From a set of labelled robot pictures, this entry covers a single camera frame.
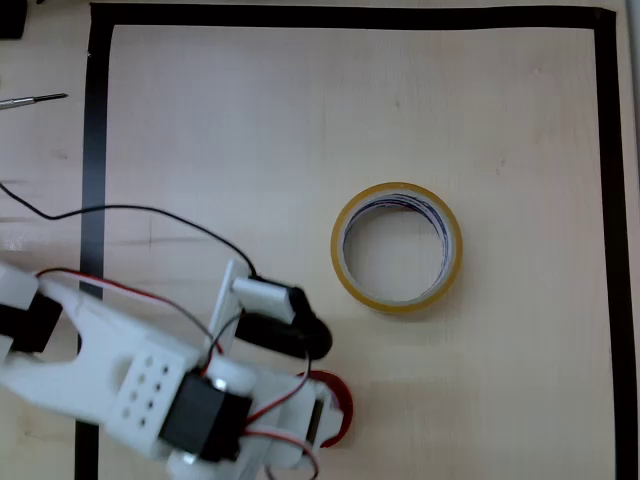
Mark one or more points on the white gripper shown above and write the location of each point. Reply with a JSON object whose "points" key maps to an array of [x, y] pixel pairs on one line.
{"points": [[318, 418]]}

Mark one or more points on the small red round object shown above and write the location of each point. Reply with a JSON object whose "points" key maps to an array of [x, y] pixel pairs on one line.
{"points": [[345, 400]]}

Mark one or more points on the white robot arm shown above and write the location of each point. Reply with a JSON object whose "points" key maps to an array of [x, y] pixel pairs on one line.
{"points": [[100, 375]]}

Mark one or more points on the big yellow tape roll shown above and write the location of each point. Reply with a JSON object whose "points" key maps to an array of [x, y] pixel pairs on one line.
{"points": [[350, 280]]}

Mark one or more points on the metal screwdriver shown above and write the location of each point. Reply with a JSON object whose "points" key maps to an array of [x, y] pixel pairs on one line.
{"points": [[30, 100]]}

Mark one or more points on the black box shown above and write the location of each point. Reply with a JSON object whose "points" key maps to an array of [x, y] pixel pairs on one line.
{"points": [[11, 17]]}

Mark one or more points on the white and black gripper camera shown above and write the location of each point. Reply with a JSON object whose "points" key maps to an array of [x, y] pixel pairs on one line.
{"points": [[270, 305]]}

